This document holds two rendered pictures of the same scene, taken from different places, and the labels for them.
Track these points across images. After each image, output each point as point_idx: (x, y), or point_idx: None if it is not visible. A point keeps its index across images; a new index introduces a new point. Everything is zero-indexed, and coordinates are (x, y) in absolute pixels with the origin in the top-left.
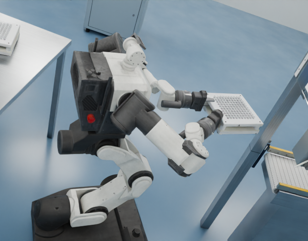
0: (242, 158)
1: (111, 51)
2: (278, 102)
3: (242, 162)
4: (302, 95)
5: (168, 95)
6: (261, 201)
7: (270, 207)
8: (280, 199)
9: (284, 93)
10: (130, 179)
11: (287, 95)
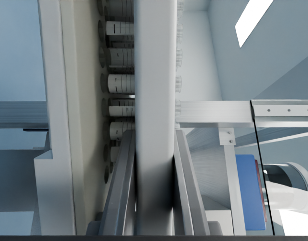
0: (13, 108)
1: None
2: (186, 108)
3: (7, 119)
4: (220, 134)
5: None
6: None
7: (13, 192)
8: None
9: (209, 107)
10: None
11: (214, 122)
